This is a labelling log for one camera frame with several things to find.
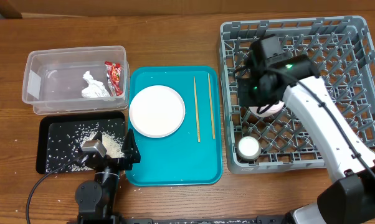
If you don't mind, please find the white rice pile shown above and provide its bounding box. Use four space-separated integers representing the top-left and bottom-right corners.
45 121 126 172

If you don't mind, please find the large white plate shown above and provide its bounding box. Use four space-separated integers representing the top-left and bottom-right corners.
129 85 186 138

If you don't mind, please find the white napkin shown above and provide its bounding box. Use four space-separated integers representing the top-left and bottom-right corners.
81 71 110 98

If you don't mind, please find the wooden chopstick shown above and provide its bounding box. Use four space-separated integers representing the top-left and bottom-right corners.
193 76 201 142
207 73 216 139

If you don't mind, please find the small white cup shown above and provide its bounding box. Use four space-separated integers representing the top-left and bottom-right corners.
237 136 261 161

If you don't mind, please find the red foil snack wrapper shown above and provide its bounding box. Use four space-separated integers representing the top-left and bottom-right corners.
104 61 123 96

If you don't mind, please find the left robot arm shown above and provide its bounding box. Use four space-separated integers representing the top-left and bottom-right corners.
75 129 141 224

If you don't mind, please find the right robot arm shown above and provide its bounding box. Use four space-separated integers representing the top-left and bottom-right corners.
236 34 375 223

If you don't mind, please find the grey dishwasher rack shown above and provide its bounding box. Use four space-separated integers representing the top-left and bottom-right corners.
219 16 375 174

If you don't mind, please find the black plastic tray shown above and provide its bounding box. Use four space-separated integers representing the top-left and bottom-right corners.
36 111 125 174

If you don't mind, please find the teal serving tray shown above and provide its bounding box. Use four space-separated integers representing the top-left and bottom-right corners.
126 65 223 187

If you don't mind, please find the clear plastic bin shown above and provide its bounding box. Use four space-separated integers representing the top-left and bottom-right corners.
22 45 130 115

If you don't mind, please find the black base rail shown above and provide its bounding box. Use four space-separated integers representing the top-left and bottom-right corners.
125 215 286 224

